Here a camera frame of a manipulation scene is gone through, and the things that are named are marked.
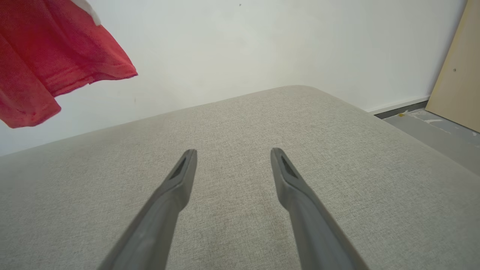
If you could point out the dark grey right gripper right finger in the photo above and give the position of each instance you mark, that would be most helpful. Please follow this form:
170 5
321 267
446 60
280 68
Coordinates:
311 225

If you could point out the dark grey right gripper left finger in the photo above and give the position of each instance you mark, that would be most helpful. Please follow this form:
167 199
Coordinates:
165 217

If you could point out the red garment with striped trim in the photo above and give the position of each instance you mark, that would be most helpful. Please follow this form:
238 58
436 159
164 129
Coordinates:
45 48

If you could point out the light wooden board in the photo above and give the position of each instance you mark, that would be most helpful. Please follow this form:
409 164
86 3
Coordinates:
459 75

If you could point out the white and black wall skirting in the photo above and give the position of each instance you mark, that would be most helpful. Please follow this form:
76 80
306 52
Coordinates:
397 108

